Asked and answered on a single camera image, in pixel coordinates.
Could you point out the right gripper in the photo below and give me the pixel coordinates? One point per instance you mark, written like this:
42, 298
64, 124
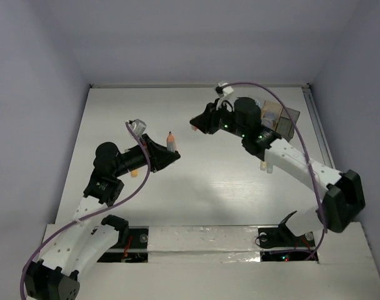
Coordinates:
205, 122

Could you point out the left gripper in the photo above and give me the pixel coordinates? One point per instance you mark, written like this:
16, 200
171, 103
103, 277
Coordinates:
165, 157

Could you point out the clear jar blue clips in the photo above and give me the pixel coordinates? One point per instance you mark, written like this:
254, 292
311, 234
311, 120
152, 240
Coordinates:
269, 119

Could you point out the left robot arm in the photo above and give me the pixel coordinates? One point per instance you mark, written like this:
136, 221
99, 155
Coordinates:
55, 274

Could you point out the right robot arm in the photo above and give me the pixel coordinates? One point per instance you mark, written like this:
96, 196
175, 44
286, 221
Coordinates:
340, 194

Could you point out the pink pencil-shaped highlighter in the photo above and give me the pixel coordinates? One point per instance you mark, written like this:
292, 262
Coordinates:
171, 142

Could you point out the amber plastic bin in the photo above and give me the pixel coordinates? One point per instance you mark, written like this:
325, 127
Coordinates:
274, 107

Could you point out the green pencil-shaped highlighter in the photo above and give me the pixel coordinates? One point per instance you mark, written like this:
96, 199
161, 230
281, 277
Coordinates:
269, 168

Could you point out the grey plastic bin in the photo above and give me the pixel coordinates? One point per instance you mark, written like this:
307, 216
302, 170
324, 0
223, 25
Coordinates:
284, 125

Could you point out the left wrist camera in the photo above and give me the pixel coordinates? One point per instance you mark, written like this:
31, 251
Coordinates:
137, 126

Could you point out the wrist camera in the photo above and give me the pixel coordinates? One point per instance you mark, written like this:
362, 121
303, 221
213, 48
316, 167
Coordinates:
137, 126
222, 89

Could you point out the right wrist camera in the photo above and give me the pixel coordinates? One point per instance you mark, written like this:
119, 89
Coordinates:
222, 89

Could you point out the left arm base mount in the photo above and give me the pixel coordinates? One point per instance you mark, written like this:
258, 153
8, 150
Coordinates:
133, 250

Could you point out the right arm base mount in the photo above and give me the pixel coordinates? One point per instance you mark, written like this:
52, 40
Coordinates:
280, 246

